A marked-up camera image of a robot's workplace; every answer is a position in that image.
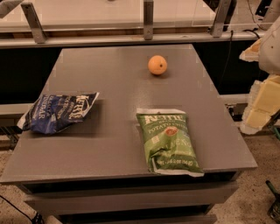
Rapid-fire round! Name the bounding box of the middle metal rail bracket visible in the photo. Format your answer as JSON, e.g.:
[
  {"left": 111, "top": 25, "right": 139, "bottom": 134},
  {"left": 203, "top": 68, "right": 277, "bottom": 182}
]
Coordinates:
[{"left": 143, "top": 0, "right": 154, "bottom": 40}]

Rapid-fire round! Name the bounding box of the metal rail bracket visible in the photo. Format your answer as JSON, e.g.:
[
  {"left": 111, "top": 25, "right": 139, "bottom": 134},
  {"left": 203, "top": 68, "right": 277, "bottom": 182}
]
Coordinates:
[
  {"left": 210, "top": 0, "right": 232, "bottom": 38},
  {"left": 143, "top": 0, "right": 154, "bottom": 40},
  {"left": 21, "top": 3, "right": 46, "bottom": 44}
]

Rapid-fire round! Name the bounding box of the blue salt vinegar chip bag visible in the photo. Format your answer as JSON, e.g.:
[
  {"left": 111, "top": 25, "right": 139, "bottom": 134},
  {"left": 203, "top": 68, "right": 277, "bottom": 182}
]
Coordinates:
[{"left": 17, "top": 93, "right": 99, "bottom": 135}]

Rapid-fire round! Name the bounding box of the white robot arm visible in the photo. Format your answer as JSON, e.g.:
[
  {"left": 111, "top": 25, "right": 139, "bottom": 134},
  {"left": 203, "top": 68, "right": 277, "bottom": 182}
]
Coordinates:
[{"left": 239, "top": 17, "right": 280, "bottom": 135}]

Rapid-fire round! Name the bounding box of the orange fruit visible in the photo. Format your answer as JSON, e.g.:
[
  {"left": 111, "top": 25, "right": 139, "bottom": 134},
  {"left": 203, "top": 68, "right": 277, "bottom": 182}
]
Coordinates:
[{"left": 148, "top": 55, "right": 167, "bottom": 75}]

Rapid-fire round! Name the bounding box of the dark tool on floor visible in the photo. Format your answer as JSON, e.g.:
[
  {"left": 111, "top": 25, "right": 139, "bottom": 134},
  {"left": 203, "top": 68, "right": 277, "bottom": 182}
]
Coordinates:
[{"left": 265, "top": 180, "right": 280, "bottom": 224}]

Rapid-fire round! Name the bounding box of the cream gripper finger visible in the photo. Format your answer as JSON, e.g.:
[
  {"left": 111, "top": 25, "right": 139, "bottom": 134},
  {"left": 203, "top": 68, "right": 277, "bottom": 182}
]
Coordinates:
[
  {"left": 239, "top": 38, "right": 262, "bottom": 62},
  {"left": 240, "top": 74, "right": 280, "bottom": 135}
]

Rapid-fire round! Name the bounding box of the left metal rail bracket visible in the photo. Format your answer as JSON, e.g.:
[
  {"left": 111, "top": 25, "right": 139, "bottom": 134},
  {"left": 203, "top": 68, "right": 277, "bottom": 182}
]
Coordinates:
[{"left": 21, "top": 3, "right": 46, "bottom": 44}]

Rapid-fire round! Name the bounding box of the grey table drawer front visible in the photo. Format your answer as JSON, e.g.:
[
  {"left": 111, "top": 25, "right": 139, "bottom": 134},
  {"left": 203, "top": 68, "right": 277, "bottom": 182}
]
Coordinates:
[{"left": 24, "top": 181, "right": 238, "bottom": 215}]

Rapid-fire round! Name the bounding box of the green jalapeno chip bag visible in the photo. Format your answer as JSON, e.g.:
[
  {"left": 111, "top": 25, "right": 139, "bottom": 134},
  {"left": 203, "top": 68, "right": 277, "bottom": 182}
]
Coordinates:
[{"left": 136, "top": 108, "right": 204, "bottom": 178}]

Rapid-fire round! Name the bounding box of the black floor cable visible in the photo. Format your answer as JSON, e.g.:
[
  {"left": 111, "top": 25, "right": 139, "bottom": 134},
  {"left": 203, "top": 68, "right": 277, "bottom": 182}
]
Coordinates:
[{"left": 0, "top": 194, "right": 45, "bottom": 224}]

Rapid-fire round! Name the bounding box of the right metal rail bracket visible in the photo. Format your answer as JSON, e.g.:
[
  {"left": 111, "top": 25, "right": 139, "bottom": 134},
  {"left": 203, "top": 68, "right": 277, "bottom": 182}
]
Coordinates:
[{"left": 210, "top": 0, "right": 232, "bottom": 38}]

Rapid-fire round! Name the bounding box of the black hanging cable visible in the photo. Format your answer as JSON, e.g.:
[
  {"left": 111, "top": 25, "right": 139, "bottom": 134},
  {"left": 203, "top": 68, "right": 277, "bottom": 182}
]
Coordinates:
[{"left": 217, "top": 28, "right": 261, "bottom": 88}]

